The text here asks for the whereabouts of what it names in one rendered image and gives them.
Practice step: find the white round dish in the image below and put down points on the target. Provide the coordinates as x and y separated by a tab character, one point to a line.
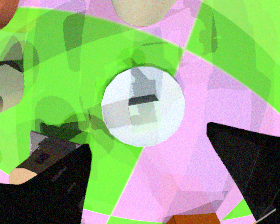
137	82

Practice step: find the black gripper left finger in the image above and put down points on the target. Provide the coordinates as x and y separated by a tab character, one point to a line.
54	196

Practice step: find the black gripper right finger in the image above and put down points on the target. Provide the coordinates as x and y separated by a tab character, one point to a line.
253	161

